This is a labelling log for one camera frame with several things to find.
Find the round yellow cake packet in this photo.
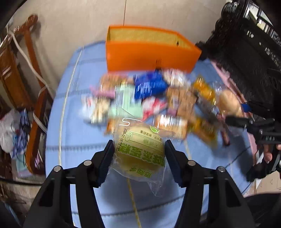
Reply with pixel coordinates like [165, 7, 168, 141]
[109, 117, 177, 198]

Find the person's right hand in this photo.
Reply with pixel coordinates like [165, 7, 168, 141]
[263, 144, 281, 163]

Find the white pink strawberry packet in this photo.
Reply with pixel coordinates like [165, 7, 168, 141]
[142, 97, 167, 120]

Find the white power cable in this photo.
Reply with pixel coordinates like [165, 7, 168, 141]
[9, 28, 55, 99]

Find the heap of assorted snacks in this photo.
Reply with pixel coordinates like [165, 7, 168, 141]
[82, 69, 244, 147]

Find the orange cardboard box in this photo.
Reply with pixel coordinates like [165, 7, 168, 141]
[105, 26, 202, 73]

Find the pink biscuit stick packet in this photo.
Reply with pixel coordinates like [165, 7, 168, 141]
[90, 85, 115, 98]

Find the dark carved wooden furniture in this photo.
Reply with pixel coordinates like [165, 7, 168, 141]
[195, 0, 281, 123]

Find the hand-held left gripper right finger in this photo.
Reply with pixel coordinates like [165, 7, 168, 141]
[165, 139, 256, 228]

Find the white plastic bag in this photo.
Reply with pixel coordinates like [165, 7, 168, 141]
[0, 108, 30, 158]

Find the blue snack packet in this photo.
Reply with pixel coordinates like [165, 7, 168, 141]
[134, 72, 169, 99]

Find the yellow shiny snack bag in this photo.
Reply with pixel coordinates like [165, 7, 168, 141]
[193, 77, 217, 104]

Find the orange brown snack bag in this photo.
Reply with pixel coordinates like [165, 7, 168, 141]
[156, 113, 189, 139]

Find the white printed snack bag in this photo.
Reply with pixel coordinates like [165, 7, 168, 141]
[163, 69, 192, 87]

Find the blue plaid tablecloth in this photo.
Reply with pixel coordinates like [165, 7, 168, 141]
[45, 42, 257, 228]

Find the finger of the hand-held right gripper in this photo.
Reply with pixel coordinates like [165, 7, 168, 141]
[240, 103, 271, 119]
[226, 116, 276, 133]

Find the pink cloth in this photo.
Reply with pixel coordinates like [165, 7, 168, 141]
[211, 60, 266, 167]

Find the beige cardboard carton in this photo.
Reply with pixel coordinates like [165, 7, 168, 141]
[243, 170, 281, 198]

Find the carved wooden chair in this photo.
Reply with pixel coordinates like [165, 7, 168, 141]
[0, 15, 52, 176]

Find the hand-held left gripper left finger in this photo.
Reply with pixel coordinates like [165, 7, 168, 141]
[23, 139, 116, 228]

